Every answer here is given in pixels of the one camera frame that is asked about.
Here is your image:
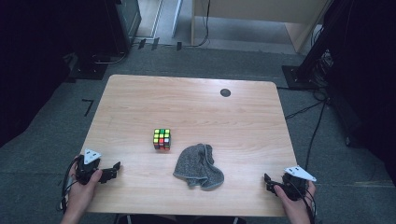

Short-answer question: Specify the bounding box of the right hand-held gripper cable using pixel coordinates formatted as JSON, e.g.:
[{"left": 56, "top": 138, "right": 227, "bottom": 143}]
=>
[{"left": 292, "top": 179, "right": 318, "bottom": 224}]

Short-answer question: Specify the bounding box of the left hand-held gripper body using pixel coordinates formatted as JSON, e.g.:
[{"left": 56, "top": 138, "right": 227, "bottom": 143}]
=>
[{"left": 75, "top": 148, "right": 103, "bottom": 185}]

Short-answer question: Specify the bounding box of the black metal stand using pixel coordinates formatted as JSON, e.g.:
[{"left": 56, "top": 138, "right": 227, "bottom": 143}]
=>
[{"left": 281, "top": 0, "right": 356, "bottom": 91}]

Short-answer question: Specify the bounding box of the tangle of black cables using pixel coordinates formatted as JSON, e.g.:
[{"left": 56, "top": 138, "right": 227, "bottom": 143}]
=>
[{"left": 310, "top": 49, "right": 334, "bottom": 101}]

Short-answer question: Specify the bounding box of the long black floor cable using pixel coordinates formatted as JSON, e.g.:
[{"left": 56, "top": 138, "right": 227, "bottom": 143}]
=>
[{"left": 303, "top": 99, "right": 328, "bottom": 172}]

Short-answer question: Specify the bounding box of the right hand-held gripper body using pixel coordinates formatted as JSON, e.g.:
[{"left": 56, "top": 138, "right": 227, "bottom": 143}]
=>
[{"left": 279, "top": 165, "right": 318, "bottom": 202}]

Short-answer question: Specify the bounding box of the person's dark clothing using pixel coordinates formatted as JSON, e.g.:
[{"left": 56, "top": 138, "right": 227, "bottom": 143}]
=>
[{"left": 118, "top": 214, "right": 247, "bottom": 224}]

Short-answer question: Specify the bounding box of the hanging black cable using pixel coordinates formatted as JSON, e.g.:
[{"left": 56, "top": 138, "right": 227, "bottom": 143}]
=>
[{"left": 186, "top": 0, "right": 211, "bottom": 49}]

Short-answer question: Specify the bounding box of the coiled black floor cable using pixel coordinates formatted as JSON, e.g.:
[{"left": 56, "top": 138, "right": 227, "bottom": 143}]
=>
[{"left": 91, "top": 50, "right": 129, "bottom": 65}]

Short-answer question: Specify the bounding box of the black flat stand base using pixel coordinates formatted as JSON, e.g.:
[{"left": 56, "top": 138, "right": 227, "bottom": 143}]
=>
[{"left": 68, "top": 60, "right": 108, "bottom": 81}]

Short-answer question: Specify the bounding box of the left hand-held gripper cable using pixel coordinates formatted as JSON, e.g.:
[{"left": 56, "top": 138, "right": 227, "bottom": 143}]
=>
[{"left": 58, "top": 155, "right": 82, "bottom": 213}]

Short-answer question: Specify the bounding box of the multicoloured puzzle cube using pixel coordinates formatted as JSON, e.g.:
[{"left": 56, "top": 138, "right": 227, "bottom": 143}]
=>
[{"left": 152, "top": 128, "right": 172, "bottom": 151}]

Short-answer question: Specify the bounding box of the black angled tape mark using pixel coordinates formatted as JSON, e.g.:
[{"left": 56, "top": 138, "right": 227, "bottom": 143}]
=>
[{"left": 81, "top": 98, "right": 94, "bottom": 118}]

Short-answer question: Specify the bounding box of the thin black floor cable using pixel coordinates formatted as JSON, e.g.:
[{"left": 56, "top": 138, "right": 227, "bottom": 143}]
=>
[{"left": 284, "top": 100, "right": 326, "bottom": 120}]

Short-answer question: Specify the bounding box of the light wooden furniture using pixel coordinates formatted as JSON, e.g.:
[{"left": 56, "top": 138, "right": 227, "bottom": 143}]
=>
[{"left": 191, "top": 0, "right": 331, "bottom": 54}]

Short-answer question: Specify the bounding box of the pale metal rail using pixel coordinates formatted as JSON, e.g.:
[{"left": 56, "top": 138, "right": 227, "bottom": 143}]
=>
[{"left": 150, "top": 0, "right": 184, "bottom": 39}]

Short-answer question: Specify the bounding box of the grey terry cloth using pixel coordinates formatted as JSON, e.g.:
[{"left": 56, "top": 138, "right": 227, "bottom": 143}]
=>
[{"left": 173, "top": 143, "right": 225, "bottom": 191}]

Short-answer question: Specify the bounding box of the person's right hand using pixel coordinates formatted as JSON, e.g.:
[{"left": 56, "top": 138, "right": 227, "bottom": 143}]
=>
[{"left": 274, "top": 181, "right": 317, "bottom": 217}]

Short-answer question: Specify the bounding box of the dark curtain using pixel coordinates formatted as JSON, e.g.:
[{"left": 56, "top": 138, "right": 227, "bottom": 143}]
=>
[
  {"left": 323, "top": 0, "right": 396, "bottom": 185},
  {"left": 0, "top": 0, "right": 108, "bottom": 147}
]

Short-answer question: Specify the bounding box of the hand-held gripper cable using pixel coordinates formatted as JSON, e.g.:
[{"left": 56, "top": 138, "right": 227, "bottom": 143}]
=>
[
  {"left": 292, "top": 179, "right": 318, "bottom": 224},
  {"left": 58, "top": 155, "right": 82, "bottom": 213}
]

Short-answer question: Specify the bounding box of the black cabinet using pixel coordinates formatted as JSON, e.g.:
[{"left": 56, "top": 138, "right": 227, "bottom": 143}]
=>
[{"left": 102, "top": 0, "right": 143, "bottom": 57}]

